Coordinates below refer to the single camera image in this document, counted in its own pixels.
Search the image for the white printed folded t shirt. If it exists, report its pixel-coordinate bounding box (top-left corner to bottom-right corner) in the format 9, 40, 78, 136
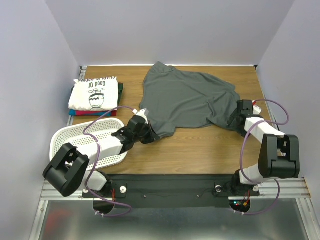
68, 76, 119, 111

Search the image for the grey t shirt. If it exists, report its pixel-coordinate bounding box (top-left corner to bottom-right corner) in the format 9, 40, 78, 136
139, 62, 240, 138

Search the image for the white perforated plastic basket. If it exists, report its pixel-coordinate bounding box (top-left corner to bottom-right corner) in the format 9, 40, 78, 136
49, 118, 128, 170

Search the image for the red folded t shirt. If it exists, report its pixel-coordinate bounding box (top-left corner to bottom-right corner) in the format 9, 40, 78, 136
82, 110, 117, 117

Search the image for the aluminium front rail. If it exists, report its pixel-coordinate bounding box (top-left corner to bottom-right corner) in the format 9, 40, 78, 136
40, 178, 311, 201

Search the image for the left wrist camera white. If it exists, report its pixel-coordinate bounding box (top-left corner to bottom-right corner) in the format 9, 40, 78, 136
136, 108, 149, 118

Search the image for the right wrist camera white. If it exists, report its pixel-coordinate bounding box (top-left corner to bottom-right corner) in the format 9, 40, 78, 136
252, 100, 262, 115

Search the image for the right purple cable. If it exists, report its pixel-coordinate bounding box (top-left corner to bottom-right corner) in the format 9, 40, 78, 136
233, 99, 290, 216

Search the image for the teal folded t shirt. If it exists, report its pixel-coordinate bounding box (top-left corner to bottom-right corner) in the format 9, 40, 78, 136
69, 109, 83, 116

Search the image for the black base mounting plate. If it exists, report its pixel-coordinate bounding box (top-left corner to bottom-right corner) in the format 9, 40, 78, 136
98, 174, 259, 209

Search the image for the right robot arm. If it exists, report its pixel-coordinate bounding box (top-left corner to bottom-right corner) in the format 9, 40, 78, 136
227, 100, 300, 195

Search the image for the dark green folded t shirt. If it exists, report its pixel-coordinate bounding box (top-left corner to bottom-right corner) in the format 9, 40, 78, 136
117, 82, 124, 105

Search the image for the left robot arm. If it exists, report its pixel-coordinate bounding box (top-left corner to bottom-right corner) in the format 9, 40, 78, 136
42, 113, 160, 197

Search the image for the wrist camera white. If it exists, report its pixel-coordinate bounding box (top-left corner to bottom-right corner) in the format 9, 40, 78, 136
136, 108, 149, 118
252, 100, 262, 115

